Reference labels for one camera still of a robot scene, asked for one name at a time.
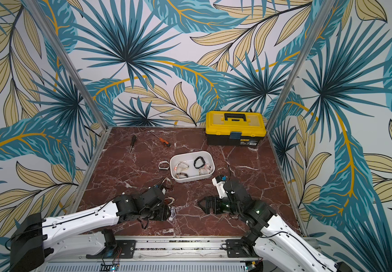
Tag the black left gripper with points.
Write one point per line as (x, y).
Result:
(163, 212)

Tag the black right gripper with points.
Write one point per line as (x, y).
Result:
(211, 205)

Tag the purple white strap watch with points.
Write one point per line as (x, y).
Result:
(173, 214)

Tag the white pink strap watch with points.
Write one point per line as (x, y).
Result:
(206, 169)

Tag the brown strap white dial watch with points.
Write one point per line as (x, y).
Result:
(181, 175)

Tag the black strap watch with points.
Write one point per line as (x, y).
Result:
(199, 162)

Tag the beige strap watch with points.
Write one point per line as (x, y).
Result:
(181, 167)

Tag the cream strap watch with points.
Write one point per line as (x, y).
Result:
(169, 201)

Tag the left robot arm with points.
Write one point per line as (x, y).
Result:
(37, 237)

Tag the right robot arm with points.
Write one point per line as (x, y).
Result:
(269, 237)

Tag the white plastic storage box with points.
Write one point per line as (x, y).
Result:
(192, 172)

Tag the yellow black toolbox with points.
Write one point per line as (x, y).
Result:
(234, 128)

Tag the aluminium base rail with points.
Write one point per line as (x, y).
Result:
(144, 254)

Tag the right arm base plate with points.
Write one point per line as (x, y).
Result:
(237, 248)

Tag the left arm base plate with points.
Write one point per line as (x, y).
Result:
(114, 250)

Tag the orange handled screwdriver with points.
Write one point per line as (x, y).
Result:
(163, 141)

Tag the black handled screwdriver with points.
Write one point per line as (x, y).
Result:
(132, 144)

